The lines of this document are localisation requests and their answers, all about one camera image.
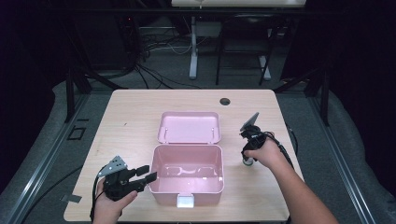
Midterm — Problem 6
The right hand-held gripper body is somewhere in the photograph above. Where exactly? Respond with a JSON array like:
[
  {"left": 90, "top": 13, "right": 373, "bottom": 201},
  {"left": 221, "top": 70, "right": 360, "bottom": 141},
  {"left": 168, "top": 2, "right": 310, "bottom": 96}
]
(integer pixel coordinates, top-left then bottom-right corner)
[{"left": 239, "top": 111, "right": 267, "bottom": 152}]

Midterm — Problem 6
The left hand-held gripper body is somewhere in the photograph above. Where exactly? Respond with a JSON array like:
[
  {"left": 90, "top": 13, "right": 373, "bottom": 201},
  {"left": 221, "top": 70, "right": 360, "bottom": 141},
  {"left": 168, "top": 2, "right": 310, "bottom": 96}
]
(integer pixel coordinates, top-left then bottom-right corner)
[{"left": 97, "top": 155, "right": 148, "bottom": 202}]

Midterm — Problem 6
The pink plastic storage box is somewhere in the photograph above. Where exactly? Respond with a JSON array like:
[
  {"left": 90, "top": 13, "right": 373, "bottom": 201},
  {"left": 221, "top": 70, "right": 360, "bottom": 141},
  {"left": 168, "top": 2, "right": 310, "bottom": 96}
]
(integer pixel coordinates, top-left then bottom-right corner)
[{"left": 148, "top": 110, "right": 226, "bottom": 209}]

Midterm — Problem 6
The person's right hand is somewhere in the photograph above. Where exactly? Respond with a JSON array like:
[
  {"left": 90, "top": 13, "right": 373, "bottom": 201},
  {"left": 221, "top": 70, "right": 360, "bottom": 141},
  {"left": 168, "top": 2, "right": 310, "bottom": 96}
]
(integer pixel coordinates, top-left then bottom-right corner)
[{"left": 243, "top": 132, "right": 283, "bottom": 169}]

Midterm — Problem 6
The person's left hand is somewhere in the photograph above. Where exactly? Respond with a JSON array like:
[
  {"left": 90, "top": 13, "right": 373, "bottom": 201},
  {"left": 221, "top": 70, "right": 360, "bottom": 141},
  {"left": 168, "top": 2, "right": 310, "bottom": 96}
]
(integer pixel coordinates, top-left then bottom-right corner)
[{"left": 92, "top": 178, "right": 138, "bottom": 219}]

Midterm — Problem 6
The grey tape strip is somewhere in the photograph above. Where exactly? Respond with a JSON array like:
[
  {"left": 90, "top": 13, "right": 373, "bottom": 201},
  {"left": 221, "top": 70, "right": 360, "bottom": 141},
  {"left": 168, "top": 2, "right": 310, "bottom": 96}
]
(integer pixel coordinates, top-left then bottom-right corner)
[{"left": 60, "top": 193, "right": 83, "bottom": 203}]

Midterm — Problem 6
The black metal stand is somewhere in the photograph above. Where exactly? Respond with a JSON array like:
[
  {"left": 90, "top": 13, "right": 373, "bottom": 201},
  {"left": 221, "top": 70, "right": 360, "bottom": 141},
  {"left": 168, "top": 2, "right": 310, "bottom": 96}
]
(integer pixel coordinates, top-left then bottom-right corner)
[
  {"left": 274, "top": 66, "right": 332, "bottom": 127},
  {"left": 64, "top": 66, "right": 129, "bottom": 124}
]

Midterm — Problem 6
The black chair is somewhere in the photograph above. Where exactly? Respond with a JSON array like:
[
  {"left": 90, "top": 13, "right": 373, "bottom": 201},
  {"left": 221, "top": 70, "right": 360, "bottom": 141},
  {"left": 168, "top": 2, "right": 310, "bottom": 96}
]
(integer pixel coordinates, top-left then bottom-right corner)
[{"left": 215, "top": 13, "right": 281, "bottom": 87}]

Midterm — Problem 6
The white desk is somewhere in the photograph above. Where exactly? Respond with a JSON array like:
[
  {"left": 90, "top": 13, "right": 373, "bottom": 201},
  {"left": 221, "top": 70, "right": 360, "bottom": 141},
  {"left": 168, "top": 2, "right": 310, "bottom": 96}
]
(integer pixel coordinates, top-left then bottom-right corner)
[{"left": 171, "top": 0, "right": 307, "bottom": 81}]

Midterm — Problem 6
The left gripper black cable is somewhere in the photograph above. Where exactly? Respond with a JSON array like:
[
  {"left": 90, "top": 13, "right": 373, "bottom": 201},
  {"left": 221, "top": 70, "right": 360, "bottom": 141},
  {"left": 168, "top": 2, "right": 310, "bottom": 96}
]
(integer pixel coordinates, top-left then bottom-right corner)
[{"left": 89, "top": 169, "right": 108, "bottom": 222}]

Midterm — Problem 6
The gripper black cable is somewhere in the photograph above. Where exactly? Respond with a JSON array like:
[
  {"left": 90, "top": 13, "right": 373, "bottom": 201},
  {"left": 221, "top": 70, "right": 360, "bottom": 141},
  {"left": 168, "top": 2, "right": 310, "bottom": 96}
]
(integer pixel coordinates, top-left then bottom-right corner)
[
  {"left": 89, "top": 169, "right": 108, "bottom": 222},
  {"left": 262, "top": 132, "right": 295, "bottom": 171}
]

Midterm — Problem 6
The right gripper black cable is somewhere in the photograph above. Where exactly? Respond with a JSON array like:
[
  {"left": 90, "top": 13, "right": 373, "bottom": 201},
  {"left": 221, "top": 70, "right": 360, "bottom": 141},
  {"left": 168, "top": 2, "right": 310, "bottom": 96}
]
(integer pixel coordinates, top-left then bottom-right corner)
[{"left": 262, "top": 132, "right": 295, "bottom": 171}]

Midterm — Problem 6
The black cable beside table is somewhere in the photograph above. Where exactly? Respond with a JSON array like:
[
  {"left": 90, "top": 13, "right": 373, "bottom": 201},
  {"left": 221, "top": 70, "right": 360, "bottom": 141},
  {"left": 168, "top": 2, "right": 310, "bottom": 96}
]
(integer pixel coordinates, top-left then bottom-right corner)
[{"left": 285, "top": 123, "right": 300, "bottom": 157}]

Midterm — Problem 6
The black floor cable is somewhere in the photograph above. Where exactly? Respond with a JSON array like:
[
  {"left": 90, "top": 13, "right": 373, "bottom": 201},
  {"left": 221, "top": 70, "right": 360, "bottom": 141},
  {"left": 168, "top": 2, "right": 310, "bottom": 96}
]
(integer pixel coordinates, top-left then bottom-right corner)
[{"left": 20, "top": 164, "right": 84, "bottom": 224}]

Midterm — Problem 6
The aluminium floor rail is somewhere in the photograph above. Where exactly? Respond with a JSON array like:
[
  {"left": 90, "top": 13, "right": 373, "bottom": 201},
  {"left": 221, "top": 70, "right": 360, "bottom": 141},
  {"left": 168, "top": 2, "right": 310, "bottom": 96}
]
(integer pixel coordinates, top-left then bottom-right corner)
[
  {"left": 307, "top": 92, "right": 378, "bottom": 224},
  {"left": 6, "top": 92, "right": 92, "bottom": 224}
]

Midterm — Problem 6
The tangle of floor cables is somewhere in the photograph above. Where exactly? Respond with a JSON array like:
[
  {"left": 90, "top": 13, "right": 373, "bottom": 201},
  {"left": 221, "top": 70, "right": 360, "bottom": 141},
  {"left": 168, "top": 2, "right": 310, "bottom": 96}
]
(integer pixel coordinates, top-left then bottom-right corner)
[{"left": 134, "top": 27, "right": 204, "bottom": 91}]

